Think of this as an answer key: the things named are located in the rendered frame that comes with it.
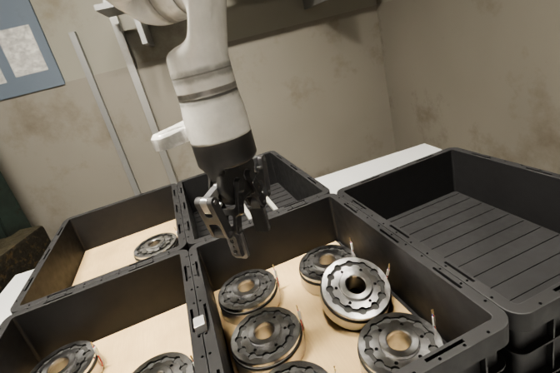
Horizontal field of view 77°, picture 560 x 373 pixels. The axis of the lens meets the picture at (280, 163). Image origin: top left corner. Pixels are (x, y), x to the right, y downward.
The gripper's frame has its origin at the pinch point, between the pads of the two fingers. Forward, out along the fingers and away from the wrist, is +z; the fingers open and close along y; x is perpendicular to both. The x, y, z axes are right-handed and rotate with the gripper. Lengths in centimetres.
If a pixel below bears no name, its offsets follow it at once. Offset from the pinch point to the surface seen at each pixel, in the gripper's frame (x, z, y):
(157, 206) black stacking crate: 51, 12, 29
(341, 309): -9.6, 13.5, 2.2
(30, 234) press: 219, 55, 68
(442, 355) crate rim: -23.2, 7.4, -7.6
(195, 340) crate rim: 3.6, 7.5, -11.7
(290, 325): -2.8, 14.7, -1.1
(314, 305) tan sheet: -3.4, 17.5, 6.2
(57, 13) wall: 210, -72, 140
